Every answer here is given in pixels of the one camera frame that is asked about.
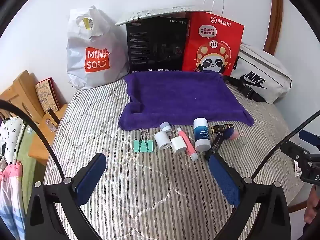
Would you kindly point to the white tape roll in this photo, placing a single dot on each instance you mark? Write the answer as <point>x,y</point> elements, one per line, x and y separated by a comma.
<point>162,141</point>

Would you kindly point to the purple towel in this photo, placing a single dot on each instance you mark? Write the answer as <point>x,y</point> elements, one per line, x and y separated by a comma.
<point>180,97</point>

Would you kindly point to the blue and white bottle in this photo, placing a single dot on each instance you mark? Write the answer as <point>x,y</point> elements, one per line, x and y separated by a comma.
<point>202,136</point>

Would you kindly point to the floral white cloth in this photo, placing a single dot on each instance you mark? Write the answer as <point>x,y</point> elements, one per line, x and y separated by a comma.
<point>11,140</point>

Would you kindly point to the mint binder clip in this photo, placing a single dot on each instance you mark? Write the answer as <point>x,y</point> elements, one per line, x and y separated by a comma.
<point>143,146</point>

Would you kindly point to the person's right hand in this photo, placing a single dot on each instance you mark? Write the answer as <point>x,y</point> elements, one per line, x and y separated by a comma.
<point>312,205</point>

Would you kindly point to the black cosmetic tube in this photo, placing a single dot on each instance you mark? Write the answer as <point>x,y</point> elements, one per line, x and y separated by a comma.
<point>216,142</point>

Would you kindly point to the brown wooden frame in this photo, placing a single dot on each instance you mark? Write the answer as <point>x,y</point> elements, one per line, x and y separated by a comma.
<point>273,17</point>

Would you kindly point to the patterned book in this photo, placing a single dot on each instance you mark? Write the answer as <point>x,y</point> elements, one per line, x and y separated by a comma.
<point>47,95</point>

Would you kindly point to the black headset box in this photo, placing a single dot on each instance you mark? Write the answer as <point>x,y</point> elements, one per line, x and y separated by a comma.
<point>156,45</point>

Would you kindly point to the blue pink makeup sponge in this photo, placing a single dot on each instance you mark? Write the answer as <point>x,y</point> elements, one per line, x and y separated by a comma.
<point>232,134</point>

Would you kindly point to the gold and black tube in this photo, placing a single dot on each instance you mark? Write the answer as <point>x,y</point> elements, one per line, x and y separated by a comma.
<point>221,129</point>

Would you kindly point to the translucent capped usb adapter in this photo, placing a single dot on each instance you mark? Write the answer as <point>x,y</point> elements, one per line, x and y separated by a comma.
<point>165,127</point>

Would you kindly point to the white plastic shopping bag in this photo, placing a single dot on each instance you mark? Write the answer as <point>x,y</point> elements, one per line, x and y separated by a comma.
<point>92,52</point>

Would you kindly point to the pink cloth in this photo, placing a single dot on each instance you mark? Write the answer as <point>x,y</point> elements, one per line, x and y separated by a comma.
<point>10,192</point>

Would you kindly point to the clear plastic cap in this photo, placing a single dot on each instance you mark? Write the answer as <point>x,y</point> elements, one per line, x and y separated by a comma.
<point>241,143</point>

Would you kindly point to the red paper bag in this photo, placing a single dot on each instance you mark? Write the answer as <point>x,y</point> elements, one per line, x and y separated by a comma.
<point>212,42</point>

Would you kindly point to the pink and white pen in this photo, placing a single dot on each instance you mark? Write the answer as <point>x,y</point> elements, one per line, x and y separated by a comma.
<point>187,142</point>

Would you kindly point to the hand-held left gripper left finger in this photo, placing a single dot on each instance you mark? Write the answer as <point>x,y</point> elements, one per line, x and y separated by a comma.
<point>91,177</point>

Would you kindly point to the white waist bag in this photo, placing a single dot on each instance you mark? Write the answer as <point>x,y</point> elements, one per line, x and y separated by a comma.
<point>262,75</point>

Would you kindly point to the wooden bedside table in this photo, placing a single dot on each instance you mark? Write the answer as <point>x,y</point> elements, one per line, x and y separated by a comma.
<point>22,105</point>

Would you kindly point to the white charger plug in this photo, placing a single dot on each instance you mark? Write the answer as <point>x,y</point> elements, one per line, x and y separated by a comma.
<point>178,145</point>

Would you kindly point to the striped quilt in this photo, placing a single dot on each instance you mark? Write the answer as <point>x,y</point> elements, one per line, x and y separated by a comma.
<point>140,180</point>

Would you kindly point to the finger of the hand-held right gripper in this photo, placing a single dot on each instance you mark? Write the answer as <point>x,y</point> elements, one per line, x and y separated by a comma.
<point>310,136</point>
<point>293,150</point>

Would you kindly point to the small clear bottle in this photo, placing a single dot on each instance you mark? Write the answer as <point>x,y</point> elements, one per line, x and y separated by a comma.
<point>51,125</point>

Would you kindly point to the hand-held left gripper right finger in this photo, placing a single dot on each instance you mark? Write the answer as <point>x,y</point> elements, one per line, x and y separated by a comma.
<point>222,177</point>

